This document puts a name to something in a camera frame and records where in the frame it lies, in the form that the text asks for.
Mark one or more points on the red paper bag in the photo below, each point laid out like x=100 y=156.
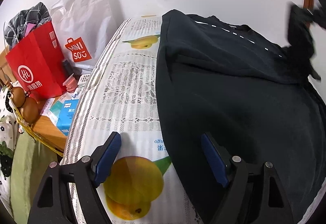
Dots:
x=36 y=62

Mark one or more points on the dark plaid cloth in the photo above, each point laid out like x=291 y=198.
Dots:
x=24 y=22

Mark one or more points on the green bedding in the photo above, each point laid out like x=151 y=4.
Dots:
x=30 y=161

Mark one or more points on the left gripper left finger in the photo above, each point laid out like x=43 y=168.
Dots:
x=53 y=202

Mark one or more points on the black t-shirt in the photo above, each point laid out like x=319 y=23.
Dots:
x=231 y=82

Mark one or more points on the white floral cloth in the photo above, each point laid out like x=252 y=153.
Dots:
x=9 y=133

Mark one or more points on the blue white box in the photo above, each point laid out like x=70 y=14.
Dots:
x=66 y=115

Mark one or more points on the white Miniso paper bag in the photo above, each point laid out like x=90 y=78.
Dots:
x=83 y=29

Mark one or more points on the brown gourd ornament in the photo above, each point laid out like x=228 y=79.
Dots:
x=26 y=105

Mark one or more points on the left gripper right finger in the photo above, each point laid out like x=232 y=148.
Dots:
x=251 y=193

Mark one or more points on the pink small bottle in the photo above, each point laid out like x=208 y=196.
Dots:
x=70 y=84

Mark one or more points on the fruit print bed sheet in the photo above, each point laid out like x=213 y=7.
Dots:
x=120 y=96

